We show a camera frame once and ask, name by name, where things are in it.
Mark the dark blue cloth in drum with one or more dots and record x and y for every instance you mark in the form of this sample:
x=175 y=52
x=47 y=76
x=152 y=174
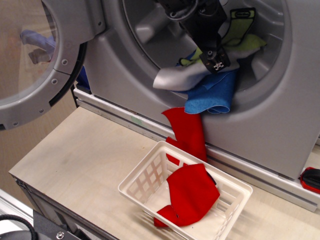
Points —
x=186 y=61

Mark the green felt cloth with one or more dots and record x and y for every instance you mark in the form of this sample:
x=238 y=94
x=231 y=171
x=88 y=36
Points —
x=238 y=42

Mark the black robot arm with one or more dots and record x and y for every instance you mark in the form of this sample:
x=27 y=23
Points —
x=178 y=10

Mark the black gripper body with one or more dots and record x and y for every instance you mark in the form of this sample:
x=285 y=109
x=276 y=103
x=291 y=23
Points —
x=204 y=24

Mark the white plastic laundry basket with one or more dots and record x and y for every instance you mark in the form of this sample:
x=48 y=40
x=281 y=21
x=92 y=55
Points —
x=147 y=187

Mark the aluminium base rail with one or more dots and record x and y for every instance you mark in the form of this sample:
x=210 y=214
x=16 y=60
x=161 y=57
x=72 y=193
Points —
x=281 y=186

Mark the blue clamp behind door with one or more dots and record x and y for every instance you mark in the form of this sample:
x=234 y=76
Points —
x=44 y=52

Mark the black metal bracket with bolt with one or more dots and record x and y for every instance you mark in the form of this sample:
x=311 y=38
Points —
x=47 y=230

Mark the red cloth hanging on machine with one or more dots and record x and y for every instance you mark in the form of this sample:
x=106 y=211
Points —
x=188 y=132

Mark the red cloth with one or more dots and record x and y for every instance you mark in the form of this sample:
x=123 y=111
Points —
x=188 y=132
x=192 y=193

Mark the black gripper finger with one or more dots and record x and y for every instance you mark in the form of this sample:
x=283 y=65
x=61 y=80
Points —
x=215 y=60

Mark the grey toy washing machine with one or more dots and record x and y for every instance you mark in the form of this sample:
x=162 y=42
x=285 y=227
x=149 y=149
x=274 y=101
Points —
x=274 y=119

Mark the red black tool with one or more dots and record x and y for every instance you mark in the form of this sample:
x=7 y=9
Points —
x=310 y=179

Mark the light blue felt cloth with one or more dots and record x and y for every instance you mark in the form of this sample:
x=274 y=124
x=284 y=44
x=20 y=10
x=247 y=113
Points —
x=214 y=94

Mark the white felt cloth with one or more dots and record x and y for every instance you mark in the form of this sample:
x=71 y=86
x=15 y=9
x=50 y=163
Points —
x=182 y=78

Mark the grey round washer door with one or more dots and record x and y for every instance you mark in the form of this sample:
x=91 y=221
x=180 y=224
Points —
x=27 y=90

